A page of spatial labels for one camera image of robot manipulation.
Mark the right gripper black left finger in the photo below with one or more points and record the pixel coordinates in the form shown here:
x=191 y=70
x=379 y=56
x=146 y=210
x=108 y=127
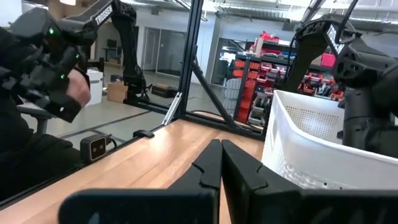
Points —
x=186 y=205

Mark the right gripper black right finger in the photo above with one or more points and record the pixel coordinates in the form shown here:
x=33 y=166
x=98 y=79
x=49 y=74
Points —
x=264 y=205

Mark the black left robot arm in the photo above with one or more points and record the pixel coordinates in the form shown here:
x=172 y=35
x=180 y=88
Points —
x=367 y=71

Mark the white perforated plastic basket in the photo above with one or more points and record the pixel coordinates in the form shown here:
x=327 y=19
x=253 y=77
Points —
x=298 y=155

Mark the black floor case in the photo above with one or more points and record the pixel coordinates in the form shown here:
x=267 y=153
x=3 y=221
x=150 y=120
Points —
x=163 y=92

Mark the shelf with orange bins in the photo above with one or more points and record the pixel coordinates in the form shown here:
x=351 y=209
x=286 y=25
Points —
x=248 y=90

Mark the brown cardboard box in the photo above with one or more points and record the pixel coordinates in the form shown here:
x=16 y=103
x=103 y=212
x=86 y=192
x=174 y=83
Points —
x=116 y=92

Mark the white box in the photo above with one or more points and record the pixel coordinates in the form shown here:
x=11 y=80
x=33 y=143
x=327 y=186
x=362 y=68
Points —
x=95 y=84

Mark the person's hand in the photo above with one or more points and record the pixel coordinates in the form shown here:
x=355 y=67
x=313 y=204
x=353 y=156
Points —
x=77 y=88

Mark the person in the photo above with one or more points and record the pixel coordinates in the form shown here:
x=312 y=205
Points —
x=25 y=161

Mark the grey chair armrest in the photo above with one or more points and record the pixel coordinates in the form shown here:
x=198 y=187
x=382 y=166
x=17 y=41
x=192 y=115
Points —
x=34 y=112

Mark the black horizontal frame rail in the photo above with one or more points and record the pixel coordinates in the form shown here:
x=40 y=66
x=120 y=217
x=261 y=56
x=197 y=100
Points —
x=199 y=119

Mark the silver angled bracket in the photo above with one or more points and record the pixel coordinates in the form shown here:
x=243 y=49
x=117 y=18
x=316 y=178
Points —
x=172 y=109

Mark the black table-level camera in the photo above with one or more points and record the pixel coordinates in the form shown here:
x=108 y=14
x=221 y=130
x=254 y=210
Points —
x=93 y=148

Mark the black diagonal frame brace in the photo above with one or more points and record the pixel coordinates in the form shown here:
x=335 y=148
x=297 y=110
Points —
x=214 y=96

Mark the black frame post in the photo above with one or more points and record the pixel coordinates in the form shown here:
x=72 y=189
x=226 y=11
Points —
x=191 y=46

